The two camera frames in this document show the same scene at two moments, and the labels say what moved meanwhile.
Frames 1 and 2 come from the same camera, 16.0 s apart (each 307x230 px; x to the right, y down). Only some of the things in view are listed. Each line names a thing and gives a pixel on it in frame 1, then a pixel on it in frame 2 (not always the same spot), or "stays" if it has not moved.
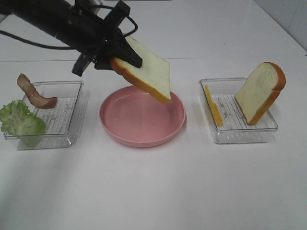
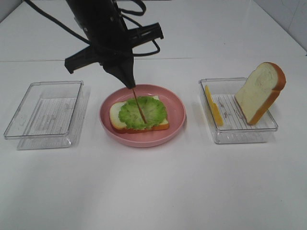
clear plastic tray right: x=236 y=129 stays
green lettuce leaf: x=17 y=120 to x=154 y=110
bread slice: x=153 y=77 to x=120 y=125
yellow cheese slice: x=214 y=108 stays
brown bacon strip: x=35 y=98 to x=139 y=107
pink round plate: x=130 y=117 stays
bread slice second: x=260 y=92 stays
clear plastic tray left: x=62 y=122 stays
